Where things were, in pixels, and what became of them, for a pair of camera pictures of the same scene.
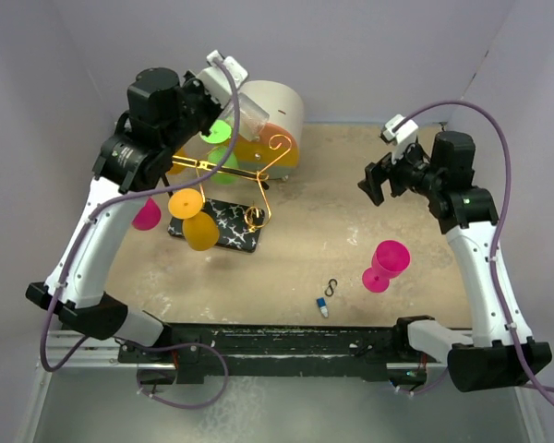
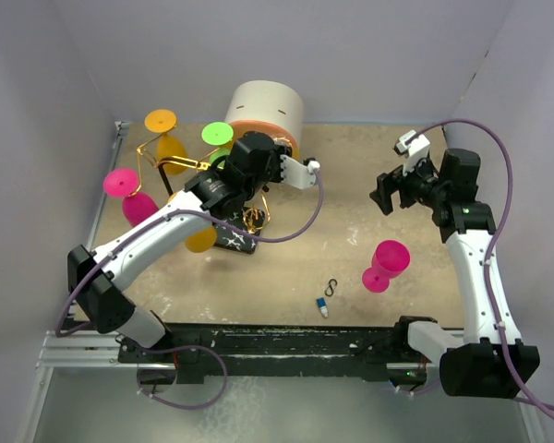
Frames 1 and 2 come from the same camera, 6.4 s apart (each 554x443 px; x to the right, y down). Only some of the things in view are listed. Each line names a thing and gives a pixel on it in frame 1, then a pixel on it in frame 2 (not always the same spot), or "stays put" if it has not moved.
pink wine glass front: [390, 259] stays put
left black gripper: [192, 85] to [279, 150]
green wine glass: [221, 133] stays put
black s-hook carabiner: [329, 285] stays put
